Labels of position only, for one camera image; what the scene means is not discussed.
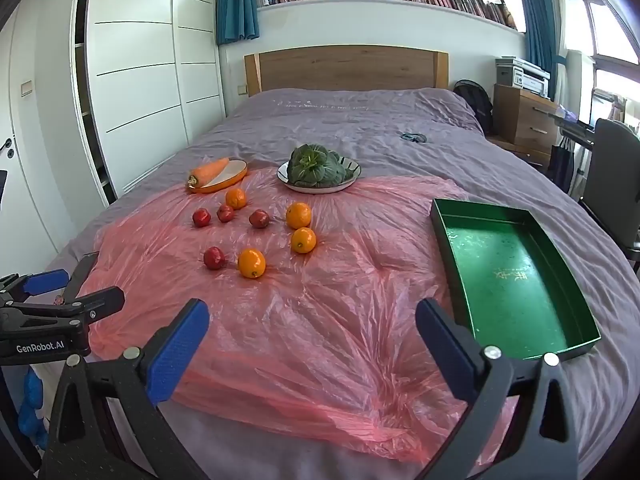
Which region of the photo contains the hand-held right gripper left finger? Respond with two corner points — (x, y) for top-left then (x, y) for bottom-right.
(37, 298), (211, 480)

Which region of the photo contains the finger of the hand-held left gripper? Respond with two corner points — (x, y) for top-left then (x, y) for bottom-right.
(0, 286), (126, 331)
(0, 269), (71, 306)

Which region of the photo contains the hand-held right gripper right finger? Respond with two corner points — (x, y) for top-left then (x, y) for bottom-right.
(415, 297), (581, 480)

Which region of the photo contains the green metal tray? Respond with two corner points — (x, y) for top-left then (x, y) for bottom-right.
(430, 197), (602, 362)

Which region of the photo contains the person's left hand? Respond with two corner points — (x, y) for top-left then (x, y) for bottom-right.
(17, 366), (51, 451)

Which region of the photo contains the pink plastic sheet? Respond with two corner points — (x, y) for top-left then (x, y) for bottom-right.
(75, 167), (521, 466)

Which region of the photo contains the white door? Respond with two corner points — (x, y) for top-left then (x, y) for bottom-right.
(0, 5), (66, 271)

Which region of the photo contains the orange carrot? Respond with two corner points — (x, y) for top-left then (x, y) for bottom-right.
(187, 157), (231, 188)

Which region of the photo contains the orange oval dish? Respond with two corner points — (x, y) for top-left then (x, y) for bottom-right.
(187, 159), (249, 195)

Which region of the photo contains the white striped-rim plate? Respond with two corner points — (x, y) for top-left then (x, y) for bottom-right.
(276, 156), (362, 194)

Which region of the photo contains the white wardrobe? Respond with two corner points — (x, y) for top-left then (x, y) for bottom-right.
(70, 0), (227, 206)

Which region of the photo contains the dark blue bag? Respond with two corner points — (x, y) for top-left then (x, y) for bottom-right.
(547, 137), (578, 196)

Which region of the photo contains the green bok choy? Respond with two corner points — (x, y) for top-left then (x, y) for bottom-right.
(286, 144), (355, 188)

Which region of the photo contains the wooden dresser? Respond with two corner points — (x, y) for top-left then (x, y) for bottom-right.
(492, 83), (561, 148)

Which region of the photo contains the black backpack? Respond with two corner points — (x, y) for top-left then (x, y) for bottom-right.
(452, 79), (495, 136)

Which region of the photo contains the purple bed cover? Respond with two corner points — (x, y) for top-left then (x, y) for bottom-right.
(42, 87), (640, 480)

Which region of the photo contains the grey chair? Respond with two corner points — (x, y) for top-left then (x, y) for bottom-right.
(575, 117), (640, 273)

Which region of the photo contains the white printer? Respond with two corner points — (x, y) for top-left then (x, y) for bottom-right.
(495, 56), (551, 96)

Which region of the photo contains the wooden headboard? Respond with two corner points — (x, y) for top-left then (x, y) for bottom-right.
(244, 45), (449, 97)

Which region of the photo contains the teal curtain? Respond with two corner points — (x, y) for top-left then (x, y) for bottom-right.
(216, 0), (261, 46)
(516, 0), (563, 101)

